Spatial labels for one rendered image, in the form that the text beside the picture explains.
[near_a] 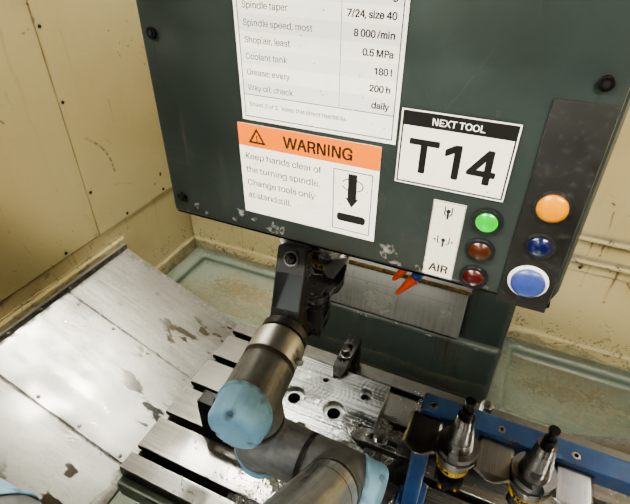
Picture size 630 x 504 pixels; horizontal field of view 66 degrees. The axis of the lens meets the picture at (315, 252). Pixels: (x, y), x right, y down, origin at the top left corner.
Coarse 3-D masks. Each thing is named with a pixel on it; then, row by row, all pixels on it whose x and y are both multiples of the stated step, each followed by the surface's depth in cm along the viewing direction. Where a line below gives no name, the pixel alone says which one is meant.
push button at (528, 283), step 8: (520, 272) 44; (528, 272) 44; (536, 272) 44; (512, 280) 45; (520, 280) 44; (528, 280) 44; (536, 280) 44; (544, 280) 44; (512, 288) 45; (520, 288) 45; (528, 288) 44; (536, 288) 44; (544, 288) 44; (528, 296) 45
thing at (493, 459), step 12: (480, 444) 75; (492, 444) 75; (504, 444) 75; (480, 456) 73; (492, 456) 73; (504, 456) 73; (480, 468) 72; (492, 468) 72; (504, 468) 72; (492, 480) 70; (504, 480) 70
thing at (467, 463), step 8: (440, 432) 75; (440, 440) 74; (440, 448) 73; (440, 456) 74; (448, 456) 73; (456, 456) 72; (464, 456) 72; (472, 456) 72; (456, 464) 73; (464, 464) 72; (472, 464) 73
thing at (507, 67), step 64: (192, 0) 44; (448, 0) 36; (512, 0) 34; (576, 0) 32; (192, 64) 48; (448, 64) 38; (512, 64) 36; (576, 64) 34; (192, 128) 52; (192, 192) 58; (384, 192) 47; (448, 192) 44; (512, 192) 41; (384, 256) 51
